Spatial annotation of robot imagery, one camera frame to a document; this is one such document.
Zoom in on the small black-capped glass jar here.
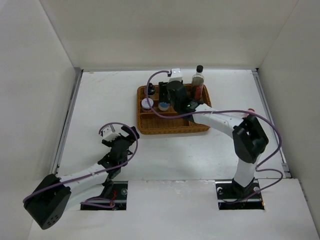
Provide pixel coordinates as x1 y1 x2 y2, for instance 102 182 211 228
146 83 157 98

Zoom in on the silver-lid jar blue label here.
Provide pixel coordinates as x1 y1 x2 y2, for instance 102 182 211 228
158 101 171 112

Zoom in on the tall soy sauce bottle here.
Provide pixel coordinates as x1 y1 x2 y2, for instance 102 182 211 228
191 65 205 101

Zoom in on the white-lid spice jar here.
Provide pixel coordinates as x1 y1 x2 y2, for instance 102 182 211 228
141 98 154 113

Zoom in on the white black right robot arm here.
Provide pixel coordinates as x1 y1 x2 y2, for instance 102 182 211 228
159 80 269 198

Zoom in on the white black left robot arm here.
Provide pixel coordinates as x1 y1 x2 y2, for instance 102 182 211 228
22 123 140 230

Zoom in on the brown wicker divided tray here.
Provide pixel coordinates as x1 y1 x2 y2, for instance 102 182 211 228
136 85 212 135

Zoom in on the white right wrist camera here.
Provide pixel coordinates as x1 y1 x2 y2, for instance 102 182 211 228
167 68 183 83

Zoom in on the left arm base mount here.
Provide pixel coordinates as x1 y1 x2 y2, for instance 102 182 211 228
80 181 128 211

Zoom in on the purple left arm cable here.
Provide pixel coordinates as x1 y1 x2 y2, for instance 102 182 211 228
22 122 140 210

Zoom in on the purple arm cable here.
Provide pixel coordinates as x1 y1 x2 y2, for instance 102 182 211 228
146 69 285 204
22 122 140 210

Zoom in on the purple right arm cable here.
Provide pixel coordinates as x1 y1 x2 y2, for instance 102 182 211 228
146 69 285 204

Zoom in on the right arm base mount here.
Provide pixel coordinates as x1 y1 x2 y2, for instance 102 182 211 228
215 180 265 210

